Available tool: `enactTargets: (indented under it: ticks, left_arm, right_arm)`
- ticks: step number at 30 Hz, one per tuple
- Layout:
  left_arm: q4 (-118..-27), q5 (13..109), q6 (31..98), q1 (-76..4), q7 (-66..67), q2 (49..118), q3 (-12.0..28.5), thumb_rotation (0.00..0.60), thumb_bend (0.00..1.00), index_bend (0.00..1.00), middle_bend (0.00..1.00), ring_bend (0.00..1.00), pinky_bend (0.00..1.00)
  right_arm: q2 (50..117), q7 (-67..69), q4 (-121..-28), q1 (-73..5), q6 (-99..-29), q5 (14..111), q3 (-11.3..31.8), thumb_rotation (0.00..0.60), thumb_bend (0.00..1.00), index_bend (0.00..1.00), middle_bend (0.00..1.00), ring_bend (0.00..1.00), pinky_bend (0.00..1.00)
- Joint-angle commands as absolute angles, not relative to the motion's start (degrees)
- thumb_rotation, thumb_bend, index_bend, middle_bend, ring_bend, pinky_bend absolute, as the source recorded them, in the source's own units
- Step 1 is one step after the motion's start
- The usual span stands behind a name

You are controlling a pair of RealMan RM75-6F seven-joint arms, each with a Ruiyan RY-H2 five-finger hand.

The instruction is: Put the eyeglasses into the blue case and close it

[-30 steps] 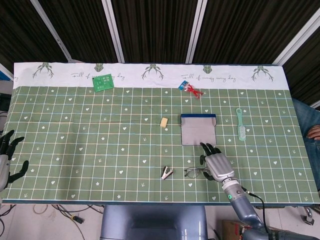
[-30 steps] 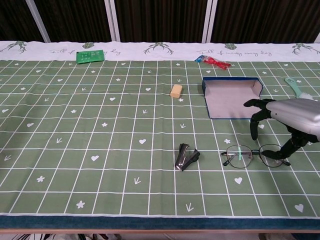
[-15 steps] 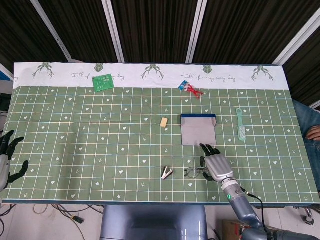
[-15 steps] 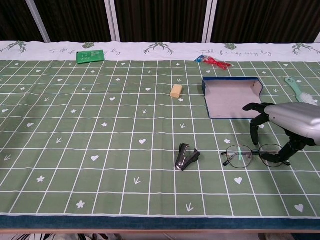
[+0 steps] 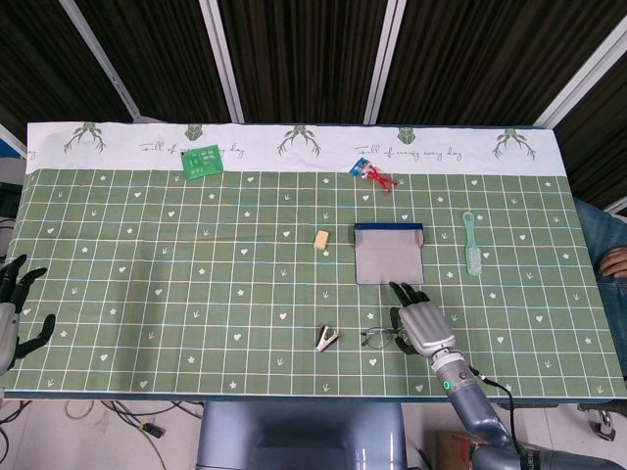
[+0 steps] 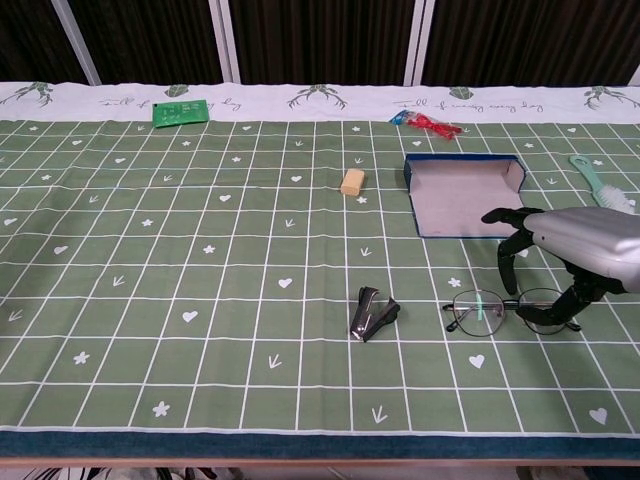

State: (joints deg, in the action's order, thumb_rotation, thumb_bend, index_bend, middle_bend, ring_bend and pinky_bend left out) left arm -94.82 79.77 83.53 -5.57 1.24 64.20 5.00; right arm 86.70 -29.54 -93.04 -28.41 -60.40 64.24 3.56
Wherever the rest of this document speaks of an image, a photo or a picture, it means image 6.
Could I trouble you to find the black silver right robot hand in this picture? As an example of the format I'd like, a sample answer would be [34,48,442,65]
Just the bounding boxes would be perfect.
[480,206,640,336]

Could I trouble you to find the mint green brush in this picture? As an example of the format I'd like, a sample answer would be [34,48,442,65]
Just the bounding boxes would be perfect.
[568,154,639,215]

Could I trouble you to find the wire-frame eyeglasses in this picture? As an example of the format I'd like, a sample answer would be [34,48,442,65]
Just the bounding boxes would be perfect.
[442,288,583,337]

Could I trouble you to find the tan rectangular eraser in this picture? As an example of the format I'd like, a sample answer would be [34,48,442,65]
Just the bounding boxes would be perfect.
[339,168,365,196]

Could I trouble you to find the small metal clip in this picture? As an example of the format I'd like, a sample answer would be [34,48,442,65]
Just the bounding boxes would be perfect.
[348,285,403,344]

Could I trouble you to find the dark blue under cloth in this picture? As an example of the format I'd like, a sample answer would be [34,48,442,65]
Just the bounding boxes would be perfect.
[0,430,640,460]

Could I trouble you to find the green card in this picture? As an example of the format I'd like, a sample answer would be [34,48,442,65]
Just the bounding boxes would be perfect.
[152,99,210,129]

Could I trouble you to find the green grid tablecloth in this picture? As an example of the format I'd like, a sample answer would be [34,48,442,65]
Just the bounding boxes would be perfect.
[0,81,640,435]

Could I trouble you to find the blue floral glasses case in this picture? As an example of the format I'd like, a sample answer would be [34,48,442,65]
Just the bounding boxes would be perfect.
[402,153,529,240]

